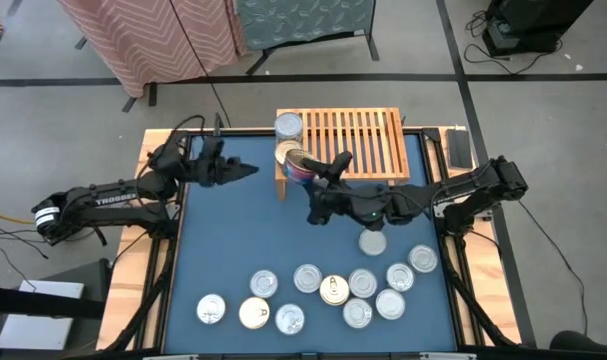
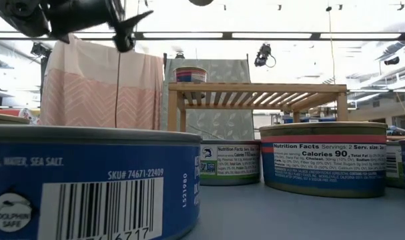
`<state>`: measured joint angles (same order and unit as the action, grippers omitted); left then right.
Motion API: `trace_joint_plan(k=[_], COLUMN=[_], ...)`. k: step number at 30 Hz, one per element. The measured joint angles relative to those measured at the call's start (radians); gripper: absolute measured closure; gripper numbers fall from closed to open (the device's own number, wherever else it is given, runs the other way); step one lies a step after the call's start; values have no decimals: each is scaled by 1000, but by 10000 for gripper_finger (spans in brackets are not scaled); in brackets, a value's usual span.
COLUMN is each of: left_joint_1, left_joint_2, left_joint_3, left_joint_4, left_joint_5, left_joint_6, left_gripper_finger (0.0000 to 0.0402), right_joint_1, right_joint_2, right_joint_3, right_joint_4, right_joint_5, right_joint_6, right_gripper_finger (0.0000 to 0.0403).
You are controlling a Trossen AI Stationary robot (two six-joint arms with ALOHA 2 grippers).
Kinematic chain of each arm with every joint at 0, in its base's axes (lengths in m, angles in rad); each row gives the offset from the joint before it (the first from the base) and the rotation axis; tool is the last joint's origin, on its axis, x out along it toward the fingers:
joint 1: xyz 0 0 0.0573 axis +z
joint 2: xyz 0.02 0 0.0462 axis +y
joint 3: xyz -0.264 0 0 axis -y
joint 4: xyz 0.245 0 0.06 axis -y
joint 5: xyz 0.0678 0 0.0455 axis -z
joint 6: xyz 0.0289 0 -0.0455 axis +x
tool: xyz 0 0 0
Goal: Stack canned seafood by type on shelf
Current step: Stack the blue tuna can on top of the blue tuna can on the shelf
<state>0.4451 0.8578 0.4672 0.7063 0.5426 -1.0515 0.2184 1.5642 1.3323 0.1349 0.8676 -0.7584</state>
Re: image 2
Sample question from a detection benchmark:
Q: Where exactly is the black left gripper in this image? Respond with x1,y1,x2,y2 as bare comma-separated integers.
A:
38,0,155,53

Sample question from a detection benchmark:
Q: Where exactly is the green-label tuna can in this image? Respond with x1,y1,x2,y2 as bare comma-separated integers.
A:
199,139,263,187
385,135,405,188

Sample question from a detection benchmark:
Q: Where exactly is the wooden slatted shelf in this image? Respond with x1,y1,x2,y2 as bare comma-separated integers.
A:
167,82,349,133

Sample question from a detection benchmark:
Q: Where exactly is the pink chevron cloth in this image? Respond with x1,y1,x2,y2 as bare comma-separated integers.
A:
39,33,165,131

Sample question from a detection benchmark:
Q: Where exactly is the green leaf-pattern cloth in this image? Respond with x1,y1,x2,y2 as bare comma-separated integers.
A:
164,59,256,141

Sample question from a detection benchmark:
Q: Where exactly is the red storage bin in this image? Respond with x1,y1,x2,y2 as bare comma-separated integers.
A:
0,106,20,117

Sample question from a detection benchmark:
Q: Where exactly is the black hanging cable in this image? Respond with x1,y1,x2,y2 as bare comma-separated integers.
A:
113,51,123,129

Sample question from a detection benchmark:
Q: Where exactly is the black overhead camera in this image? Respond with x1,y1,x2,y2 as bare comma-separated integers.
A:
254,42,277,69

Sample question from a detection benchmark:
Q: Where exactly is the thin yellow hanging cable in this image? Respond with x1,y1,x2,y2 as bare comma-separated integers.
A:
325,5,336,84

